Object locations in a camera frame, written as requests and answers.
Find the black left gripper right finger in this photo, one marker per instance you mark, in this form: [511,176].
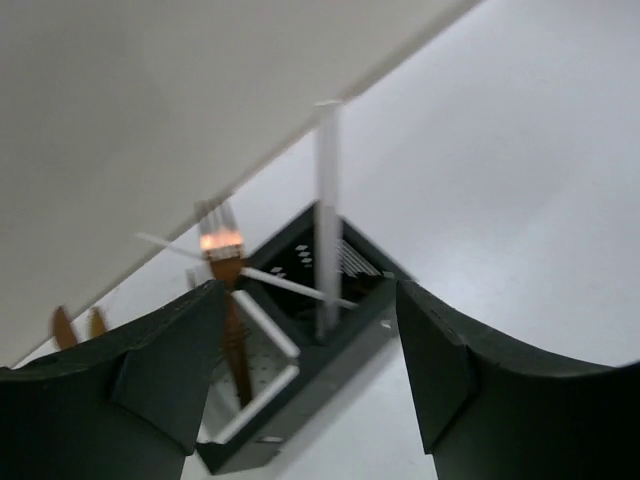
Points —
[492,407]

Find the copper fork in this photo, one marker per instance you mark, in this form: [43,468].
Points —
[213,216]

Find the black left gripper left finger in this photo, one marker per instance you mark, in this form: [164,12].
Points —
[126,405]

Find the white insert in black container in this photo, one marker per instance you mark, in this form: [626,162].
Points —
[272,359]

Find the copper chopstick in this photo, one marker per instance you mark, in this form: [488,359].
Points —
[250,272]

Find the black slotted utensil container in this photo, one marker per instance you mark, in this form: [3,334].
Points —
[367,323]

